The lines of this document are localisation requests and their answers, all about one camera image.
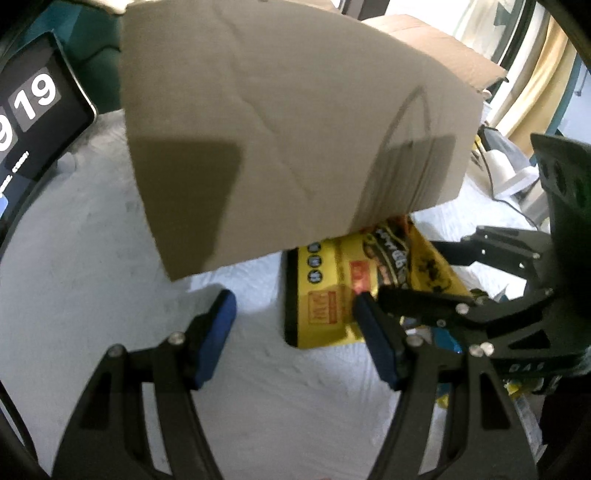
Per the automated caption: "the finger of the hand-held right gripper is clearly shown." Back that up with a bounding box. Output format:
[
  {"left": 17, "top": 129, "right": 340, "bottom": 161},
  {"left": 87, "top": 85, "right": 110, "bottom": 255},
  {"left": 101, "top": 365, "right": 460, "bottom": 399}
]
[
  {"left": 376, "top": 286, "right": 555, "bottom": 342},
  {"left": 429, "top": 225, "right": 553, "bottom": 281}
]

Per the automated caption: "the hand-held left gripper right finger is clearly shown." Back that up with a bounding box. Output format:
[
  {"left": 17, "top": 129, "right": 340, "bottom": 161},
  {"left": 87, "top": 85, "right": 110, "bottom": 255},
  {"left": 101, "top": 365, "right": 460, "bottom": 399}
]
[{"left": 353, "top": 292, "right": 539, "bottom": 480}]

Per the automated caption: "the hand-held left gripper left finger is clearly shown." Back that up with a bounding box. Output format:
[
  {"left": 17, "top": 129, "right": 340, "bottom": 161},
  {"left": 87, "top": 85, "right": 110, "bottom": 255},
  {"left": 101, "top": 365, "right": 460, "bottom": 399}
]
[{"left": 51, "top": 288, "right": 238, "bottom": 480}]

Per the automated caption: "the yellow and black snack packet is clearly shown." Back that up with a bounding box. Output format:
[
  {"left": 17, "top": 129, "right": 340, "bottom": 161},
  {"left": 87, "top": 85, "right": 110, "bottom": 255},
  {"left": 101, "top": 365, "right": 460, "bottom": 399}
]
[{"left": 284, "top": 215, "right": 472, "bottom": 349}]

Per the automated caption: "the brown cardboard box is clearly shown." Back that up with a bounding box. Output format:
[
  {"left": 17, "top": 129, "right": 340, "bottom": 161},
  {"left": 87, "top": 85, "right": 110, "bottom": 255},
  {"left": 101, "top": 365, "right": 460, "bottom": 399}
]
[{"left": 83, "top": 0, "right": 509, "bottom": 282}]

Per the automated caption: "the yellow curtain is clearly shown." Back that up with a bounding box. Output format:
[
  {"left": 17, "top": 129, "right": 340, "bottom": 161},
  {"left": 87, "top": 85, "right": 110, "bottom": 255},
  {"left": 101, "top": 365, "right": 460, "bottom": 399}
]
[{"left": 489, "top": 14, "right": 578, "bottom": 148}]

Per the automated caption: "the black tablet with clock display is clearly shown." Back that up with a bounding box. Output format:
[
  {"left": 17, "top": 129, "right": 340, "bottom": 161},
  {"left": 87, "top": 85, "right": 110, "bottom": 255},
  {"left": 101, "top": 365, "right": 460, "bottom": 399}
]
[{"left": 0, "top": 31, "right": 98, "bottom": 241}]

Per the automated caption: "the teal curtain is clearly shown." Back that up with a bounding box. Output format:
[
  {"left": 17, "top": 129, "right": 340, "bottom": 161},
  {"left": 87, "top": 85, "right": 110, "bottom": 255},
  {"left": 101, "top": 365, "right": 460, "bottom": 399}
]
[{"left": 55, "top": 0, "right": 125, "bottom": 114}]

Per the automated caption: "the thin black cable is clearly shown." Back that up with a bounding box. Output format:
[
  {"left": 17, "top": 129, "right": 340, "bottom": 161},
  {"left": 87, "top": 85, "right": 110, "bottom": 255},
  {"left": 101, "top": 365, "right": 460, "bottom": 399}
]
[{"left": 475, "top": 124, "right": 541, "bottom": 227}]

